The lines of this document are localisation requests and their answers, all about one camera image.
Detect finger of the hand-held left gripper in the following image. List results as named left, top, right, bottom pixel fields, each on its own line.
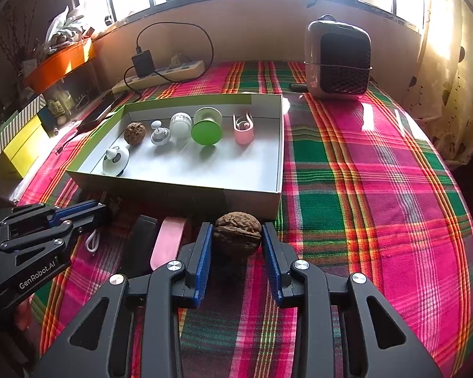
left=0, top=200, right=105, bottom=228
left=0, top=205, right=113, bottom=265

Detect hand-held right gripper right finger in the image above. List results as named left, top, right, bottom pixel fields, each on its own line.
left=262, top=222, right=444, bottom=378

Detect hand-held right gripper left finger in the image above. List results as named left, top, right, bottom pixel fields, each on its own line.
left=27, top=222, right=214, bottom=378

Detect smooth brown walnut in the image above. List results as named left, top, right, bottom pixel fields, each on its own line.
left=213, top=212, right=262, bottom=262

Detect panda ball toy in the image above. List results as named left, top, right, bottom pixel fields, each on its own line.
left=102, top=146, right=131, bottom=177

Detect white cardboard box tray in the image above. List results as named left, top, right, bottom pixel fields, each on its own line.
left=66, top=93, right=284, bottom=221

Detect small white round gadget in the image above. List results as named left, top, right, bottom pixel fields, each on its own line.
left=150, top=120, right=170, bottom=146

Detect green spool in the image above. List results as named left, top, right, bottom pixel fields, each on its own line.
left=191, top=106, right=224, bottom=147

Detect pink flat case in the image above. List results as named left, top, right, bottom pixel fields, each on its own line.
left=150, top=216, right=187, bottom=270

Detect black flat case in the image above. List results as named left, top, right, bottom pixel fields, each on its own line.
left=127, top=215, right=160, bottom=273

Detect yellow box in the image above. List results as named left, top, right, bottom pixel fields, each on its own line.
left=0, top=118, right=48, bottom=180

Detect pitted brown walnut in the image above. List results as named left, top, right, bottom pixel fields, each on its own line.
left=124, top=122, right=147, bottom=144

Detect black smartphone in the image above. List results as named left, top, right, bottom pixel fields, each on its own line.
left=77, top=94, right=131, bottom=131

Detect plaid cloth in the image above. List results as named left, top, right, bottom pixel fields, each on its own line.
left=18, top=60, right=473, bottom=378

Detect striped box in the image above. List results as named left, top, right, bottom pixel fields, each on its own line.
left=0, top=94, right=48, bottom=146

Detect clear storage box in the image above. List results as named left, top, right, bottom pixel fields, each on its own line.
left=43, top=63, right=103, bottom=135

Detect orange box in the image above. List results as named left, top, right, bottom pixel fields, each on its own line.
left=24, top=38, right=95, bottom=92

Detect black charger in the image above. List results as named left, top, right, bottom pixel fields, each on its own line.
left=131, top=52, right=155, bottom=77

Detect cream power strip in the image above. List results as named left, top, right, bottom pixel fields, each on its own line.
left=111, top=60, right=205, bottom=94

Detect white plastic bag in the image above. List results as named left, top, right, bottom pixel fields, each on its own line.
left=45, top=6, right=93, bottom=46

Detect dried branches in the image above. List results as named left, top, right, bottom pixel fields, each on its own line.
left=0, top=4, right=36, bottom=75

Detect pink desk fan black grille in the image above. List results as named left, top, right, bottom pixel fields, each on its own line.
left=303, top=15, right=373, bottom=101

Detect dotted cream curtain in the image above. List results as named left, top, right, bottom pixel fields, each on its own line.
left=402, top=0, right=473, bottom=170

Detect white cable loop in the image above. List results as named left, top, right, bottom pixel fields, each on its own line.
left=85, top=229, right=102, bottom=253

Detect black charging cable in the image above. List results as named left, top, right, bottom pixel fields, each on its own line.
left=55, top=21, right=214, bottom=156

